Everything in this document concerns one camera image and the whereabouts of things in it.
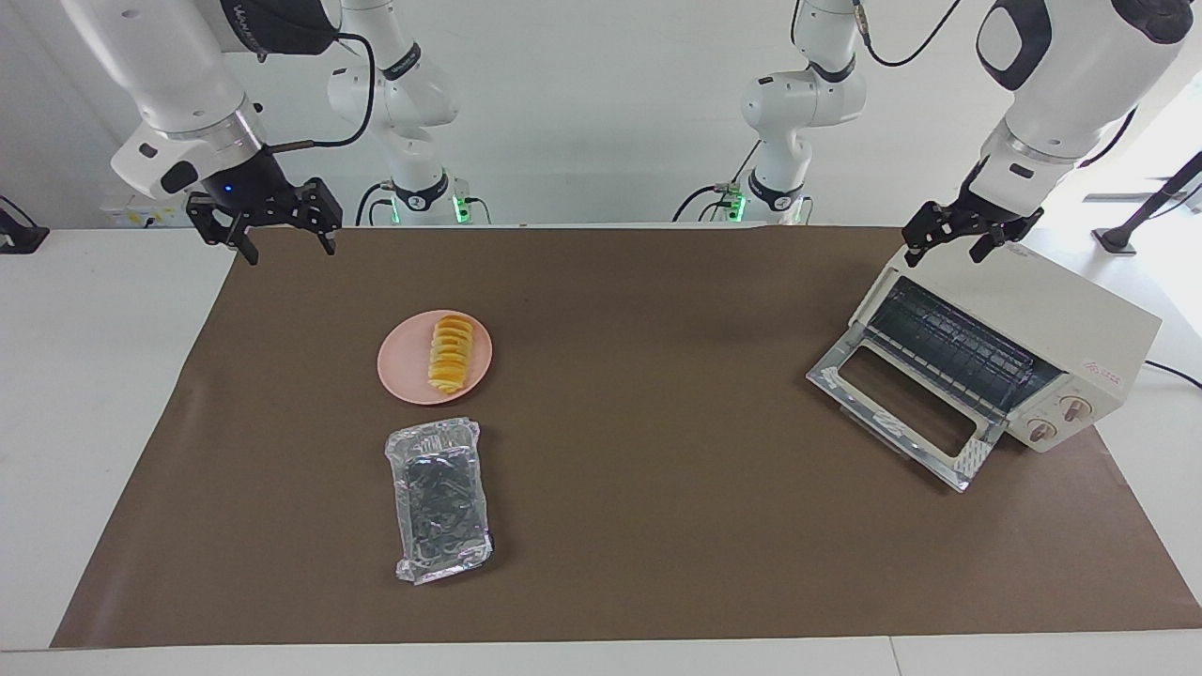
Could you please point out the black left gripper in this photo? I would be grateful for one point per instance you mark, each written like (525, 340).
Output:
(977, 221)

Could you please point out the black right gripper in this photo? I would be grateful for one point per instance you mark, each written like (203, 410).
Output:
(249, 188)

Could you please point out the yellow sliced bread loaf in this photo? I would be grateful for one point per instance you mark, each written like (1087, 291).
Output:
(449, 357)

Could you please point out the aluminium foil baking tray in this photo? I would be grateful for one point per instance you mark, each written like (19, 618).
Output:
(441, 502)

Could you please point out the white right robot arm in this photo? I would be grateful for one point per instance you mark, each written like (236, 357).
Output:
(178, 66)

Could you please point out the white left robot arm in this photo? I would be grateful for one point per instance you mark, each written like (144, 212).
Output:
(1071, 84)

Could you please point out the cream toaster oven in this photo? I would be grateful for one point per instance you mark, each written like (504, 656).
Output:
(1080, 319)

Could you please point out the cream oven knob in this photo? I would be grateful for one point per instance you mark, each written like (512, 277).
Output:
(1042, 431)
(1075, 409)

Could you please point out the glass oven door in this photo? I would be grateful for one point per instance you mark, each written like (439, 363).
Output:
(901, 434)

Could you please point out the white power strip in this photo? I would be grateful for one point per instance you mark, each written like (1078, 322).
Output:
(131, 216)

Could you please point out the pink round plate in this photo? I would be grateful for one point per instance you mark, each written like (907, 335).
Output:
(399, 361)

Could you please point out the brown paper table mat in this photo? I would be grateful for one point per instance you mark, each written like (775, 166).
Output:
(657, 526)

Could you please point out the black camera stand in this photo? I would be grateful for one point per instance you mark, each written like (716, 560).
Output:
(1150, 208)

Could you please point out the black clamp bracket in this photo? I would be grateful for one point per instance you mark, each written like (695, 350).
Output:
(21, 235)

